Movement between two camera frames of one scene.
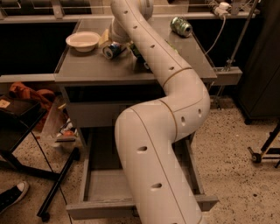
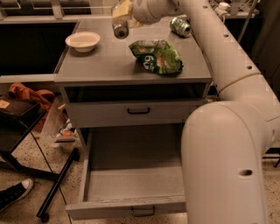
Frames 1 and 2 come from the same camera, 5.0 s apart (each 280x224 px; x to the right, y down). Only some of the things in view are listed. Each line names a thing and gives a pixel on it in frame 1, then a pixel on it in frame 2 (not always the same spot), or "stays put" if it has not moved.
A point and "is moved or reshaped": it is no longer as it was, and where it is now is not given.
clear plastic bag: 59,129 stays put
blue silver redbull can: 113,50 is moved or reshaped
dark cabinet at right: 259,93 stays put
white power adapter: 223,9 stays put
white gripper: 115,35 -> 142,11
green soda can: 180,26 stays put
